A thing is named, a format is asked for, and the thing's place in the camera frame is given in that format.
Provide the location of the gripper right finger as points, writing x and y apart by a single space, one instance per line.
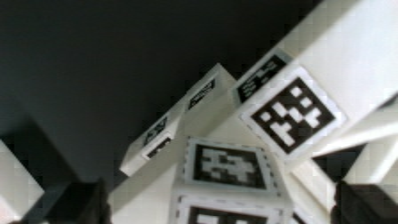
365 205

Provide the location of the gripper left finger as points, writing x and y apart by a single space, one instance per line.
74 204

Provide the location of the white tagged cube nut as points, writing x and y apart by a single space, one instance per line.
228 188

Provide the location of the white chair back part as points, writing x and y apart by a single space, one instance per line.
310 105

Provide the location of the white chair leg block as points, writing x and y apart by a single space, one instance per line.
162 131

